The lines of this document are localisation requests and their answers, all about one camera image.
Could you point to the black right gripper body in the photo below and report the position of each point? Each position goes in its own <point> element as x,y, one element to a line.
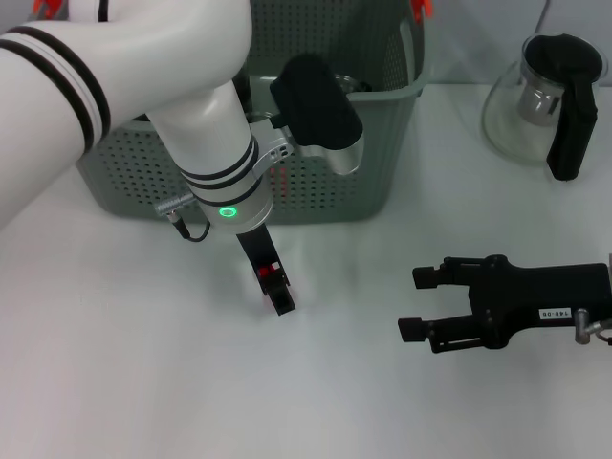
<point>535,296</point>

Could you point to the glass teacup black sleeve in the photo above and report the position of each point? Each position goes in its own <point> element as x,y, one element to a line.
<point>260,116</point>
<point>356,85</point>

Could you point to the grey-green perforated storage basket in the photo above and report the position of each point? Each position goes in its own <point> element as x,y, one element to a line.
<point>373,181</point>

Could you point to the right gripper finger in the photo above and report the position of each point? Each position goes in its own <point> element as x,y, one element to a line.
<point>449,332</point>
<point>449,272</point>

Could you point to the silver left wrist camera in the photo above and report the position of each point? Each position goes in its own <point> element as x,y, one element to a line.
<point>320,119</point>

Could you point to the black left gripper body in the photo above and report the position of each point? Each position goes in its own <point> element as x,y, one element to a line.
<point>260,246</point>

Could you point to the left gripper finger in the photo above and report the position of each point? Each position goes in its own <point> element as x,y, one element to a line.
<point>277,282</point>
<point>282,301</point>

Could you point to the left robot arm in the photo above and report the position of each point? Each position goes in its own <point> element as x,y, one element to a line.
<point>143,72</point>

